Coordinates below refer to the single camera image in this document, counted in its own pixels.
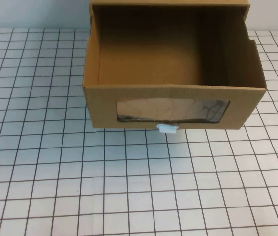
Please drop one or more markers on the cardboard drawer with window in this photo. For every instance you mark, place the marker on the cardboard drawer with window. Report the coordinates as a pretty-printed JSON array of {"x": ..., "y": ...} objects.
[{"x": 109, "y": 105}]

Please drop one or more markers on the white grid tablecloth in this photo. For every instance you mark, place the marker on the white grid tablecloth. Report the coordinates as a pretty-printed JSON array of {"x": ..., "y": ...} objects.
[{"x": 79, "y": 184}]

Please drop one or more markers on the cardboard drawer sleeve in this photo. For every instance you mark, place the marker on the cardboard drawer sleeve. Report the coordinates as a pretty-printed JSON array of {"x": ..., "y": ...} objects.
[{"x": 153, "y": 2}]

